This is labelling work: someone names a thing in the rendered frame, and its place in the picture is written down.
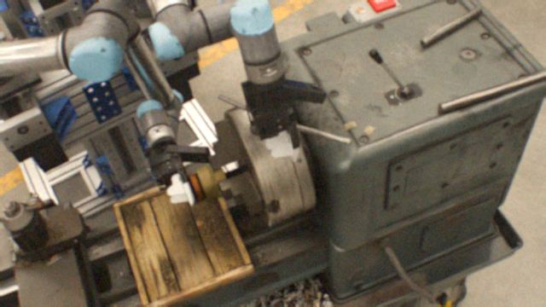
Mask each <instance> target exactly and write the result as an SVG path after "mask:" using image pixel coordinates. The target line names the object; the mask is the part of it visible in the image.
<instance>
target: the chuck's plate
mask: <svg viewBox="0 0 546 307"><path fill-rule="evenodd" d="M292 162H293V161H292ZM293 167H294V169H295V172H296V175H297V178H298V182H299V188H300V192H302V198H303V206H304V207H303V211H307V210H310V209H311V208H313V207H314V205H315V202H316V197H315V189H314V184H313V181H312V177H311V170H310V167H309V165H308V162H307V159H306V156H305V151H304V149H303V147H302V144H300V143H299V153H298V156H297V159H296V161H295V162H293ZM303 211H302V213H303Z"/></svg>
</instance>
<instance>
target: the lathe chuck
mask: <svg viewBox="0 0 546 307"><path fill-rule="evenodd" d="M236 109H237V110H236ZM233 110H236V111H234V112H233ZM230 111H231V112H230ZM226 113H228V115H229V120H230V123H231V126H233V129H234V132H235V135H236V138H237V141H238V144H239V147H240V150H241V154H242V155H243V160H240V161H237V164H238V166H239V167H241V166H243V165H247V168H248V170H249V173H251V175H252V178H253V180H254V182H255V184H256V186H257V188H258V191H259V192H260V193H261V196H262V198H263V200H264V203H265V204H269V203H271V202H270V201H271V200H277V202H278V206H279V209H277V211H274V213H273V211H270V213H268V211H266V209H263V210H262V211H259V212H258V213H259V215H260V216H261V218H262V219H263V221H264V222H265V223H266V224H268V225H271V224H274V223H278V222H280V221H282V220H285V219H288V218H290V217H293V216H296V215H298V214H300V213H302V211H303V207H304V206H303V198H302V192H300V188H299V182H298V178H297V175H296V172H295V169H294V167H293V162H292V160H291V156H290V155H288V156H281V157H274V156H272V154H271V151H272V150H273V149H268V148H266V146H265V143H266V141H268V140H269V138H266V139H264V140H262V141H260V138H259V136H258V135H256V134H253V133H252V126H251V123H249V119H248V116H247V112H246V111H244V110H241V109H240V108H238V107H234V108H231V109H229V110H226V111H225V112H224V119H227V118H228V116H227V114H226Z"/></svg>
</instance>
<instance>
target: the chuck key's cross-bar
mask: <svg viewBox="0 0 546 307"><path fill-rule="evenodd" d="M218 99H220V100H222V101H226V102H228V103H229V104H231V105H235V107H238V108H240V109H241V110H244V111H246V108H245V104H242V103H240V102H238V101H235V100H233V99H230V98H228V97H227V96H223V95H219V96H218ZM296 126H297V129H298V131H303V132H305V133H309V134H312V135H315V136H321V137H324V138H328V139H330V140H334V142H340V143H343V144H346V145H351V139H348V138H344V137H342V136H336V135H332V134H329V133H326V132H322V131H319V130H313V129H310V128H306V127H304V126H299V125H296Z"/></svg>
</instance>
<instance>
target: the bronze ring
mask: <svg viewBox="0 0 546 307"><path fill-rule="evenodd" d="M187 179H188V182H189V186H190V187H191V190H192V193H193V195H194V198H195V202H196V203H199V202H202V201H204V200H205V199H206V200H207V201H208V200H212V199H216V198H217V197H218V198H219V199H220V198H222V196H221V193H220V191H222V190H221V188H220V184H219V183H220V182H223V181H225V180H227V178H226V176H225V173H224V169H223V167H221V168H218V169H216V170H213V168H211V167H210V166H209V164H206V166H205V167H202V168H200V169H198V170H195V173H193V172H192V173H190V174H188V175H187Z"/></svg>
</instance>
